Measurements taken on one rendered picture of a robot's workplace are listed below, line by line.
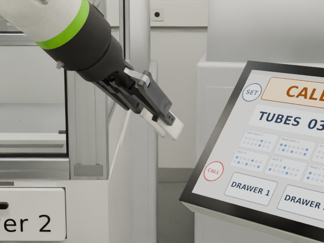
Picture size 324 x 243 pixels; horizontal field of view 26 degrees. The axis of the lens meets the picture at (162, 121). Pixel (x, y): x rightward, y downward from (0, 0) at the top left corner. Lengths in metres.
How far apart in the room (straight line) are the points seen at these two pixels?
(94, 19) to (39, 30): 0.08
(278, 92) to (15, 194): 0.58
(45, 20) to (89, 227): 0.67
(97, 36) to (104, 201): 0.58
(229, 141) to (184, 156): 3.45
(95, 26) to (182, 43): 3.64
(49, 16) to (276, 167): 0.49
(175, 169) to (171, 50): 0.80
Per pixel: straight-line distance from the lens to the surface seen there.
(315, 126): 1.22
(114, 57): 1.00
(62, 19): 0.93
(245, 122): 1.29
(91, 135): 1.44
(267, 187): 1.19
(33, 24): 0.93
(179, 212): 4.17
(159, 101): 1.06
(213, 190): 1.24
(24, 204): 1.48
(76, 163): 1.46
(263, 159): 1.23
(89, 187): 1.47
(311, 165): 1.18
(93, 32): 0.96
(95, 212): 1.48
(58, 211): 1.47
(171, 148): 4.72
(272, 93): 1.30
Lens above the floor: 1.35
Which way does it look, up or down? 12 degrees down
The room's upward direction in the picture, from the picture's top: straight up
